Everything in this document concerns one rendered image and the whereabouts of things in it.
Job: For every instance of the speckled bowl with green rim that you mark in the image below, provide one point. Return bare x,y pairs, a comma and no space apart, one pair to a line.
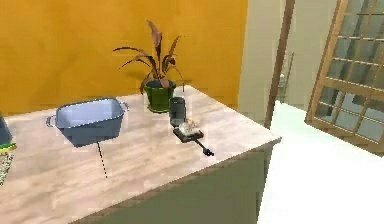
5,160

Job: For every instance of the green cabinet with wooden top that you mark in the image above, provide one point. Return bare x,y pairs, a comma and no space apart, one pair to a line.
156,173

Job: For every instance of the pale pastry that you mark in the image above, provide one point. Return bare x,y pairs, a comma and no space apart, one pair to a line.
189,126

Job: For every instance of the house plant in green pot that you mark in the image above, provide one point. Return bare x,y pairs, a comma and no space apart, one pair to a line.
159,95

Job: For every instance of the wooden door with glass panes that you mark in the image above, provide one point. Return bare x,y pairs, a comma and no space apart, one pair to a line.
353,83

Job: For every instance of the thin black stick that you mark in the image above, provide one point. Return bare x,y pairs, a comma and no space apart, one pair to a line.
102,159

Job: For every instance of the dark grey container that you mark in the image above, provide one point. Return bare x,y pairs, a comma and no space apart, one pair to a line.
4,131

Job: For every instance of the brown wooden door frame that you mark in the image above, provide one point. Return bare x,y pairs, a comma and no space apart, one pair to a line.
278,63

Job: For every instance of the dark grey cup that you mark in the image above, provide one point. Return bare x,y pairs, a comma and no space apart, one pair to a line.
177,110

